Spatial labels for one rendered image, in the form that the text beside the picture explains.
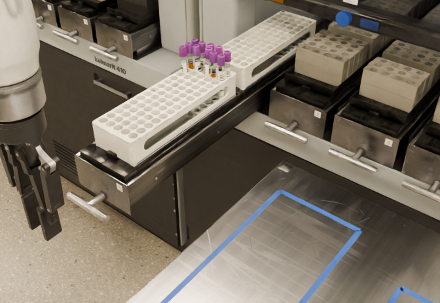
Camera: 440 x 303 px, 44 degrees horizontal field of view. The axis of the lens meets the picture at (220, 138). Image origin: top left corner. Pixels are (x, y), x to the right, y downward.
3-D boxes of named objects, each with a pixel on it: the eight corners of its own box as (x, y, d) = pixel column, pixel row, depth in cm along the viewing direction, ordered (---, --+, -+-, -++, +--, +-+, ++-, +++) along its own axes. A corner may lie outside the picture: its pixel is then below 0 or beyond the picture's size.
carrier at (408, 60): (433, 90, 111) (440, 65, 108) (429, 94, 110) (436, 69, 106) (380, 72, 117) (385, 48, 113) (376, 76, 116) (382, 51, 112)
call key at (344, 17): (336, 22, 104) (339, 7, 102) (351, 26, 102) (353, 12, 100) (334, 24, 103) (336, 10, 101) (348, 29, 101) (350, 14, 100)
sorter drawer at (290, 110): (396, 15, 161) (402, -14, 156) (441, 27, 155) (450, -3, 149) (256, 126, 116) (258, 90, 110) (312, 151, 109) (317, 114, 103)
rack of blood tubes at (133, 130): (200, 83, 117) (199, 57, 113) (237, 99, 112) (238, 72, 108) (95, 150, 98) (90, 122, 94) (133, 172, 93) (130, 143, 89)
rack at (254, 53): (280, 33, 136) (282, 10, 133) (315, 44, 132) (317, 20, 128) (205, 80, 118) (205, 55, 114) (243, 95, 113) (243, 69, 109)
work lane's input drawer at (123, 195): (279, 50, 144) (282, 18, 138) (325, 65, 137) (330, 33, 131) (60, 197, 98) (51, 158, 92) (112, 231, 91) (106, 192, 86)
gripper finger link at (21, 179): (9, 148, 76) (3, 142, 77) (18, 199, 84) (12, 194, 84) (33, 135, 79) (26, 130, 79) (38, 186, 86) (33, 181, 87)
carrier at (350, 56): (351, 80, 114) (355, 55, 111) (347, 84, 113) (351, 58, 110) (304, 63, 120) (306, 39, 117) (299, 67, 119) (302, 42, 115)
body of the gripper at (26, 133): (55, 106, 74) (66, 159, 80) (18, 86, 78) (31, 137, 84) (8, 131, 69) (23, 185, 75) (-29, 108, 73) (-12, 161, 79)
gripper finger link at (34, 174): (35, 137, 78) (41, 139, 78) (57, 199, 84) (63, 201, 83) (12, 149, 76) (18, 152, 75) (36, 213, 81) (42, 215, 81)
